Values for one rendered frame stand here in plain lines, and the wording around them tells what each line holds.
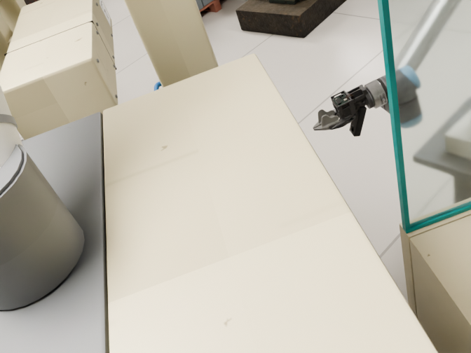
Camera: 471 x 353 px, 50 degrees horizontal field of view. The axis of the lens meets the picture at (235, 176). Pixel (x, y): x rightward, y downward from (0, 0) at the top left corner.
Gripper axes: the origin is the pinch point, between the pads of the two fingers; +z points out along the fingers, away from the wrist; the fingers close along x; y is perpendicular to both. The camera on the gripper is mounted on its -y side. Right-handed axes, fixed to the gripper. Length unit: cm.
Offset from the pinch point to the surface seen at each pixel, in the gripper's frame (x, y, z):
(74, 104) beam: 26, 61, 54
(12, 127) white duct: 83, 87, 43
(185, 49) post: 40, 66, 23
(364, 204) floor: -66, -119, -17
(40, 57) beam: 15, 71, 58
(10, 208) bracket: 94, 83, 44
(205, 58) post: 40, 62, 21
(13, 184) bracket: 93, 85, 43
